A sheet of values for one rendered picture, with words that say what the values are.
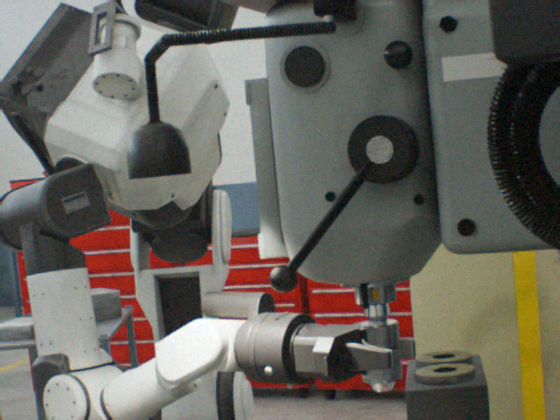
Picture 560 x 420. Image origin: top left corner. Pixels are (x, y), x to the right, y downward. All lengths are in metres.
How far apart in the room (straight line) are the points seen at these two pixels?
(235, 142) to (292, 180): 9.76
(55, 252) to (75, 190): 0.09
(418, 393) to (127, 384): 0.42
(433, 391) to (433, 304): 1.46
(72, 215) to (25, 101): 0.22
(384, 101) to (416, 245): 0.16
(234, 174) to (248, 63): 1.16
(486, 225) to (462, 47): 0.18
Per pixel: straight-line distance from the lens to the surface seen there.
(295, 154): 1.12
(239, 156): 10.88
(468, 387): 1.52
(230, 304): 1.33
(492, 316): 2.95
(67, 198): 1.50
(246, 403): 1.90
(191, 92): 1.58
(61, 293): 1.50
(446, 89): 1.06
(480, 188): 1.06
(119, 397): 1.44
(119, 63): 1.47
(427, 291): 2.97
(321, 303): 6.02
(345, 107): 1.11
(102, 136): 1.54
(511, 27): 0.80
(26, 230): 1.53
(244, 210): 10.88
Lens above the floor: 1.46
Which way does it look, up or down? 3 degrees down
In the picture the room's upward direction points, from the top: 5 degrees counter-clockwise
